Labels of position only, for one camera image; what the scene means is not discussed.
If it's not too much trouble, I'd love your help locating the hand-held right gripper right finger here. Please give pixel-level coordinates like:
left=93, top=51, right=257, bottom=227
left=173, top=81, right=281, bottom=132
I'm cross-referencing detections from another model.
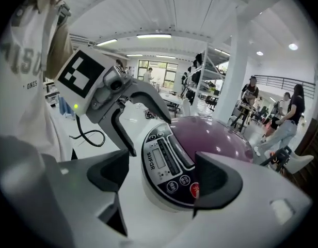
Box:
left=171, top=151, right=314, bottom=248

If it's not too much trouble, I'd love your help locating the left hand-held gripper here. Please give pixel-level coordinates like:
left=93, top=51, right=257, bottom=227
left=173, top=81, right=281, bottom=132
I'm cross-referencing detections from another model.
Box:
left=54, top=46, right=172, bottom=157

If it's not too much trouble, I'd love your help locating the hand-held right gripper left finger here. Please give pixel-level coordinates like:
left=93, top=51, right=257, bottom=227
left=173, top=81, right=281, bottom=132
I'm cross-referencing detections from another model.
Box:
left=0, top=134, right=131, bottom=248

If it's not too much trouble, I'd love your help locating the white rice cooker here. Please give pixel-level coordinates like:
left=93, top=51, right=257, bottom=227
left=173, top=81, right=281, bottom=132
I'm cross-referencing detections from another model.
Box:
left=140, top=115, right=255, bottom=213

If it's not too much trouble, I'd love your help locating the purple rice cooker lid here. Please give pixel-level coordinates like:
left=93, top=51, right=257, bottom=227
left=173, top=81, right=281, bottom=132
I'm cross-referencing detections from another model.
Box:
left=170, top=115, right=255, bottom=168

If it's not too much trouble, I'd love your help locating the person's left forearm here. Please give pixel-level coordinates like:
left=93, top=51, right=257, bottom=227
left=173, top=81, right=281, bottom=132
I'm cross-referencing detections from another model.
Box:
left=45, top=22, right=75, bottom=80

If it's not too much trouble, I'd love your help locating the white work table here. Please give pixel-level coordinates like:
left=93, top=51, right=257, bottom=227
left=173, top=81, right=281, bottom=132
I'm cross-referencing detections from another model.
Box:
left=158, top=91, right=185, bottom=113

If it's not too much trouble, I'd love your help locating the large framed window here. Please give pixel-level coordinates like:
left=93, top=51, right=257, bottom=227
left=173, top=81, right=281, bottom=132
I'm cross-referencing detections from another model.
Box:
left=137, top=59, right=179, bottom=89

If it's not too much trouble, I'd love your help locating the black orange tool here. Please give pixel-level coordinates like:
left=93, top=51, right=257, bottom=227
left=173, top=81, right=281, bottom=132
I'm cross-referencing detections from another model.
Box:
left=259, top=145, right=293, bottom=174

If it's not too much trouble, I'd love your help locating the white chair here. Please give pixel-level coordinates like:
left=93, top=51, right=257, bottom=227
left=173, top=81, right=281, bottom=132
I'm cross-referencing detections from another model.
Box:
left=285, top=151, right=315, bottom=175

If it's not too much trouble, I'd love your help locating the long ceiling light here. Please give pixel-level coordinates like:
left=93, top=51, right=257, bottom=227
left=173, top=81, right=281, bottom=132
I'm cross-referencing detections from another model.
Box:
left=96, top=38, right=118, bottom=47
left=136, top=33, right=172, bottom=39

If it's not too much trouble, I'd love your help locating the white metal shelf rack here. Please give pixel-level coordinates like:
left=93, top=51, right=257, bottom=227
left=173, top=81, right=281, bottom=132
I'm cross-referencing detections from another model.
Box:
left=186, top=42, right=231, bottom=105

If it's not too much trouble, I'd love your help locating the person's white printed shirt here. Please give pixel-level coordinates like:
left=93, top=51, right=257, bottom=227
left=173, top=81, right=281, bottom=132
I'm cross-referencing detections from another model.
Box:
left=0, top=0, right=75, bottom=163

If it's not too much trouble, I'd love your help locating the dark wooden door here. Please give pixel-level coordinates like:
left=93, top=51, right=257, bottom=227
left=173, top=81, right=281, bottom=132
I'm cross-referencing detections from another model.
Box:
left=285, top=107, right=318, bottom=198

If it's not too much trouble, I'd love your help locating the dark metal railing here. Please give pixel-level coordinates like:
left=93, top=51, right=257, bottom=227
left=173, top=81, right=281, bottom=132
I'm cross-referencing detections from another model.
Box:
left=253, top=74, right=316, bottom=95

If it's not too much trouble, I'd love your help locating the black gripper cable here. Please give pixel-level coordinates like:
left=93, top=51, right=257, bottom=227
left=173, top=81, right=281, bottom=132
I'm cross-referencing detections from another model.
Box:
left=69, top=114, right=106, bottom=147

